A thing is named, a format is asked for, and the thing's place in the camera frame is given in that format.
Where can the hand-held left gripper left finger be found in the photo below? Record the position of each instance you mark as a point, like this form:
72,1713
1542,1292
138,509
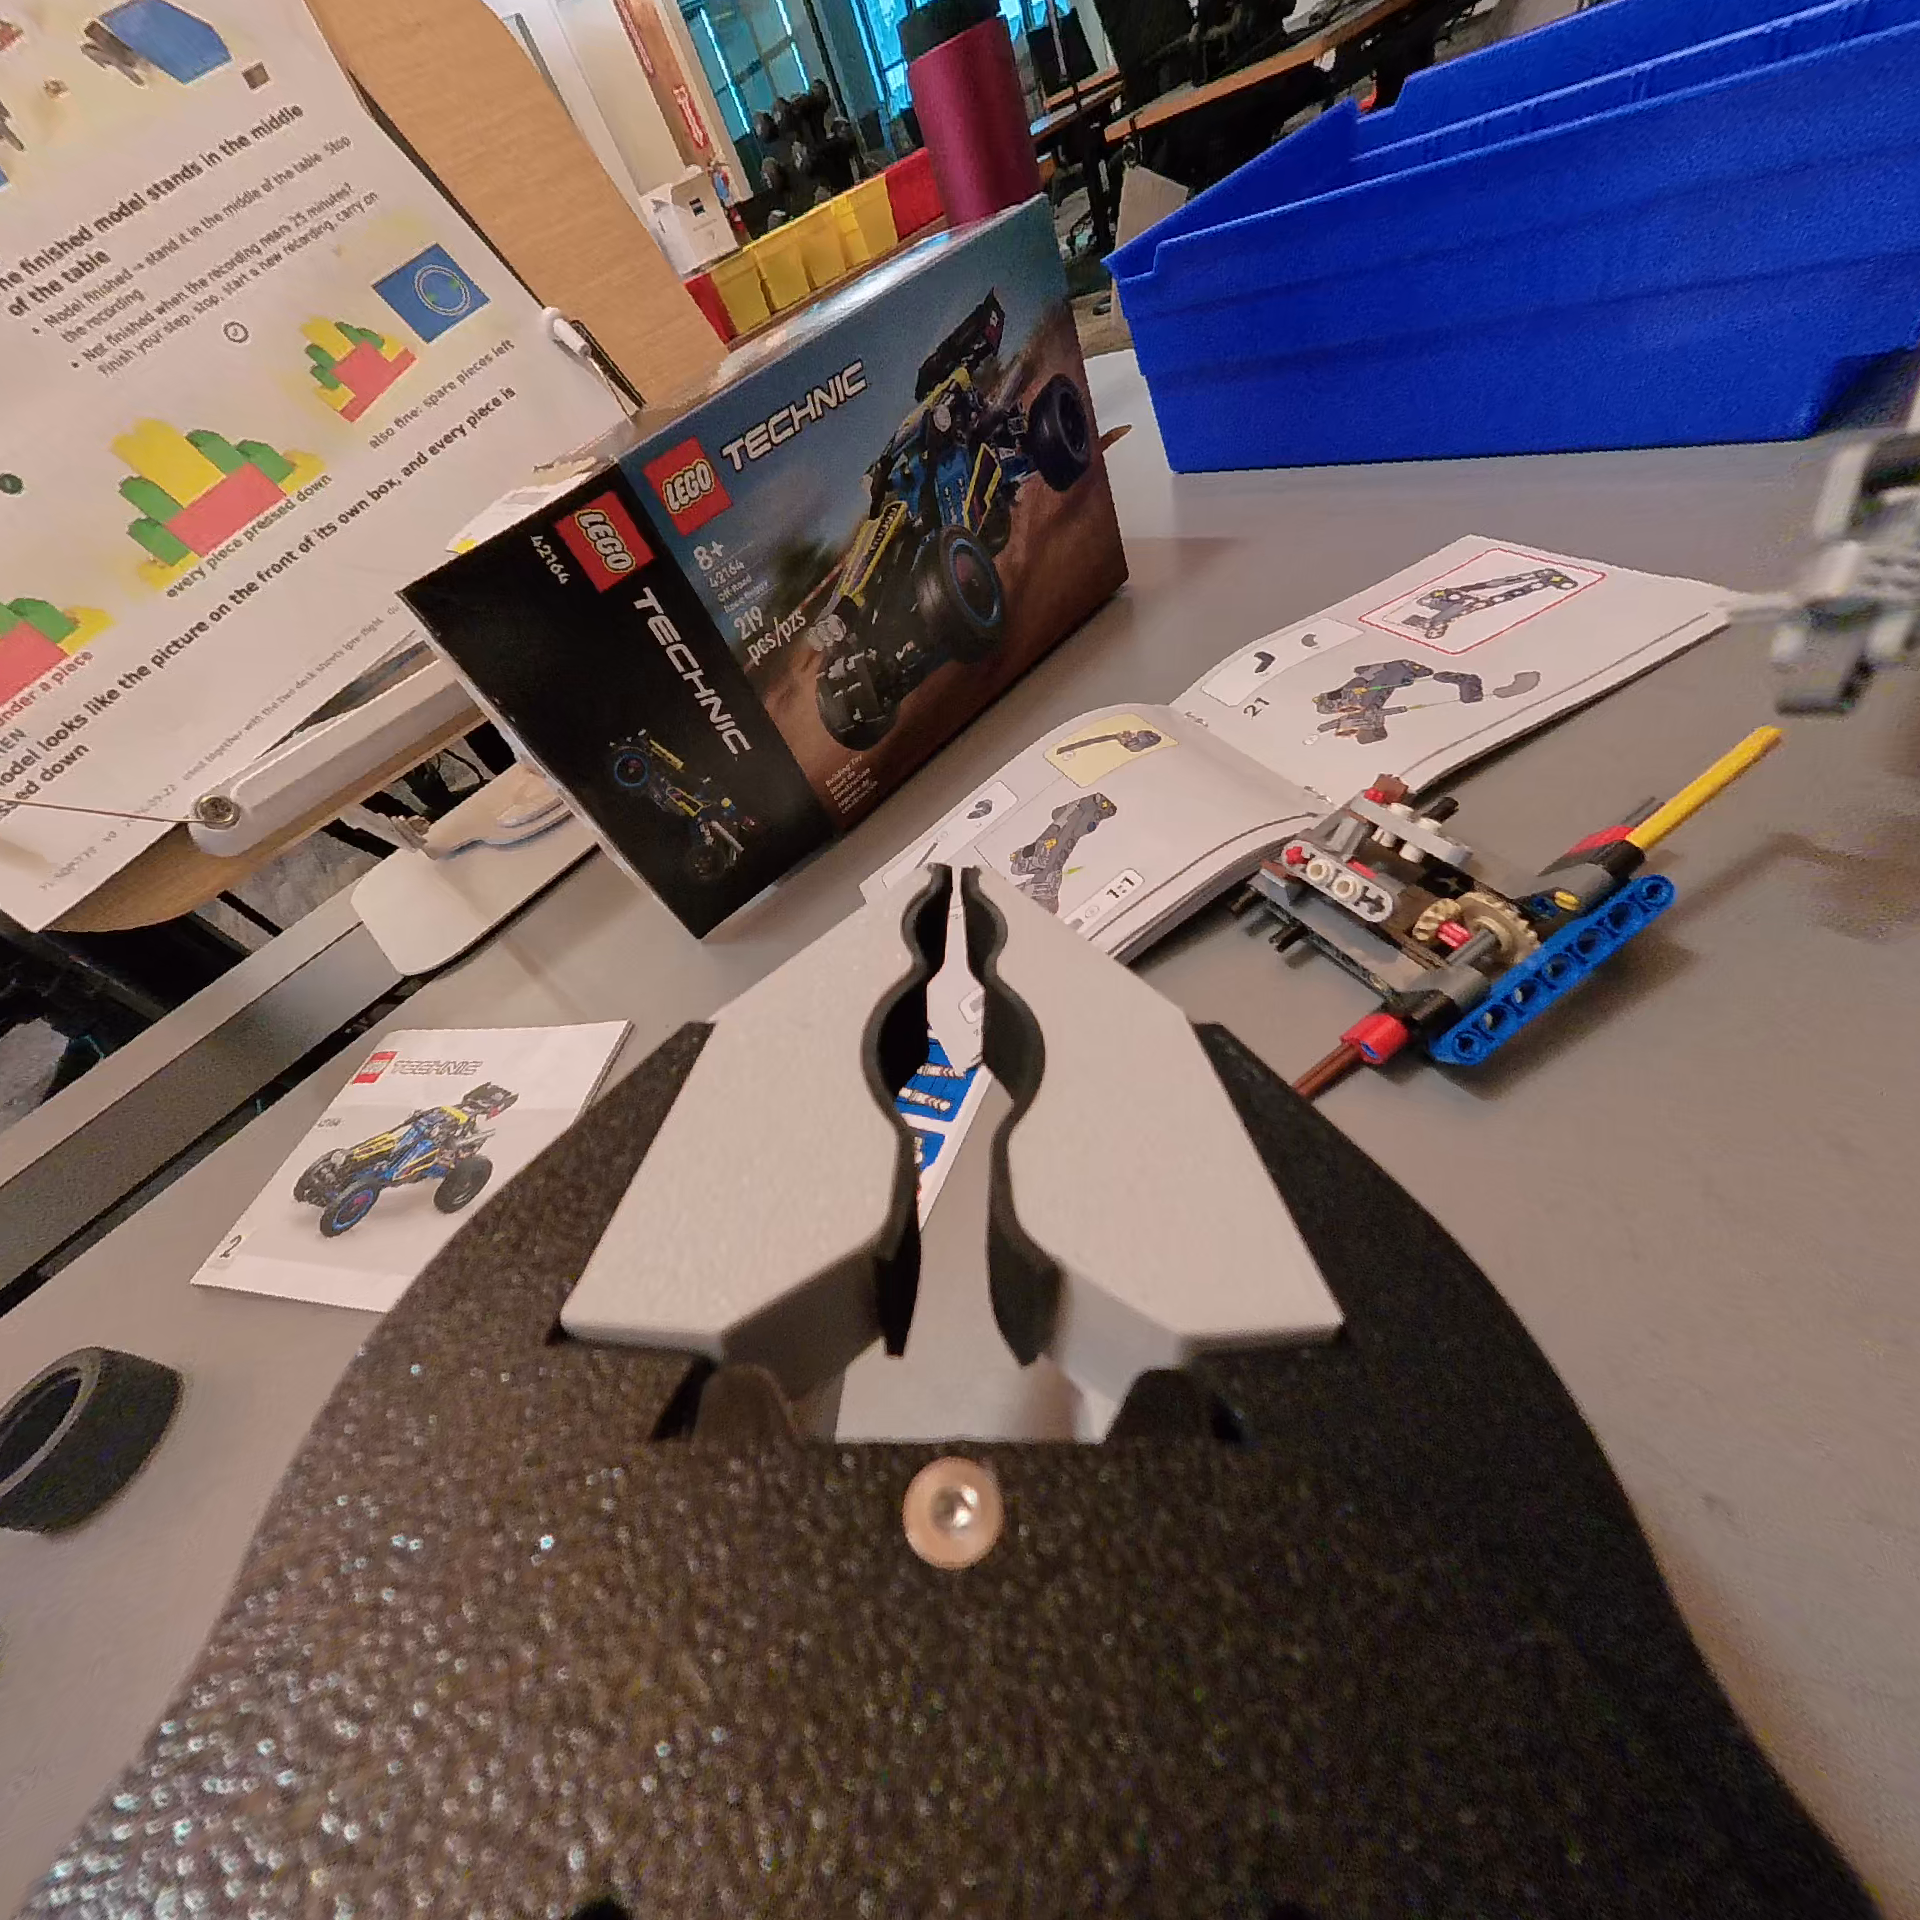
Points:
751,1171

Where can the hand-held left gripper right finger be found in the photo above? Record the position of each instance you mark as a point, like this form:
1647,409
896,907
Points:
1154,1201

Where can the grey lego suspension assembly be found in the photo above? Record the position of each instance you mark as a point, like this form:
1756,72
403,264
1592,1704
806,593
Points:
1851,586

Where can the lego sticker sheet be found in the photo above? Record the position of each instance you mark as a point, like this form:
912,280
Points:
916,1106

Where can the closed lego instruction booklet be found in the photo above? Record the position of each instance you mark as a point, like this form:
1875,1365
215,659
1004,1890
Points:
450,1154

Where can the lego chassis assembly blue beam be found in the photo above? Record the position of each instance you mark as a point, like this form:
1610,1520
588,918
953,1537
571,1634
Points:
1515,989

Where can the open lego instruction booklet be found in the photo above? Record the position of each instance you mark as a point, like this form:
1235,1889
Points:
1348,661

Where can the lego set cardboard box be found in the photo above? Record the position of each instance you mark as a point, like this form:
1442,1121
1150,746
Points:
840,569

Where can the black lego tyre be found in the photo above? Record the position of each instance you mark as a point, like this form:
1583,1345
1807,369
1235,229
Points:
106,1440

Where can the white stand base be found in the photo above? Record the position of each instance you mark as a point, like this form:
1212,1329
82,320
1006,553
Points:
480,868

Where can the white poster clamp bar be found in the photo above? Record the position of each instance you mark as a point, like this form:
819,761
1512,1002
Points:
330,763

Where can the yellow storage bin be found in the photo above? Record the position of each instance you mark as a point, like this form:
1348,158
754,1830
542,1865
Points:
744,293
862,221
786,264

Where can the blue plastic storage bin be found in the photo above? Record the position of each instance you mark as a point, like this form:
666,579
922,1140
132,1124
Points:
1723,32
1500,346
1651,107

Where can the small white box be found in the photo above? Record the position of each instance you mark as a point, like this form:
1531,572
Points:
691,221

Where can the white printed instruction poster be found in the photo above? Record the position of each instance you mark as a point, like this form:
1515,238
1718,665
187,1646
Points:
225,374

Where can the red storage bin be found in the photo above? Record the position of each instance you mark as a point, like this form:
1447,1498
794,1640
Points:
912,192

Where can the wooden poster board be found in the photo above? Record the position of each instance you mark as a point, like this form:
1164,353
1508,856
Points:
511,165

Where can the magenta cylinder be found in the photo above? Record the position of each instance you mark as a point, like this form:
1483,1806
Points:
974,118

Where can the wooden background desk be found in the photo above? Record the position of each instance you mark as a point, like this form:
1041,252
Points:
1243,75

